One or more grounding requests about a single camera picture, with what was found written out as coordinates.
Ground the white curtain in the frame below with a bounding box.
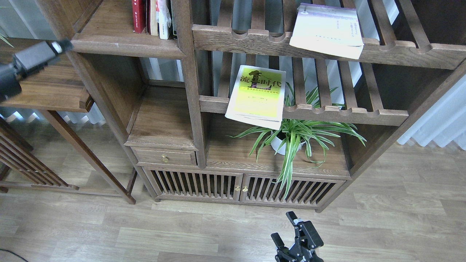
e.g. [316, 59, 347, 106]
[397, 76, 466, 150]

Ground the white purple book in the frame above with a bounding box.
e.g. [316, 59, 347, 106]
[289, 3, 364, 59]

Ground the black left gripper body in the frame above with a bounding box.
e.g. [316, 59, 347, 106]
[0, 63, 22, 102]

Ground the dark wooden bookshelf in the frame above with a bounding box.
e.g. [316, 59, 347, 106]
[36, 0, 465, 212]

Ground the spider plant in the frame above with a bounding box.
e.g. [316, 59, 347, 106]
[228, 78, 367, 199]

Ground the upright white book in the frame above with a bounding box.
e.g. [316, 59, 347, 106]
[156, 0, 172, 40]

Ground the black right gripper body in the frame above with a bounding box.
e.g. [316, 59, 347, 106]
[275, 244, 324, 262]

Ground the yellow green book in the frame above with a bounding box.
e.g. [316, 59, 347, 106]
[225, 65, 286, 130]

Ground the wooden side table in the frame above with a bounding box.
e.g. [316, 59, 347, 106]
[1, 38, 137, 204]

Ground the black floor cable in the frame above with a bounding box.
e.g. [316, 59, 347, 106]
[0, 250, 26, 262]

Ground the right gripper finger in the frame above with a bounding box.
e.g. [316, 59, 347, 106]
[286, 211, 324, 251]
[270, 233, 286, 253]

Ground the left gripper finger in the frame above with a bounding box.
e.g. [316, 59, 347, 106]
[13, 39, 73, 78]

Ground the brass drawer knob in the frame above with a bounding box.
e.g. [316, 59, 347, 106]
[161, 154, 169, 163]

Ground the white plant pot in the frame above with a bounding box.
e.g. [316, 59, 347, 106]
[271, 132, 287, 156]

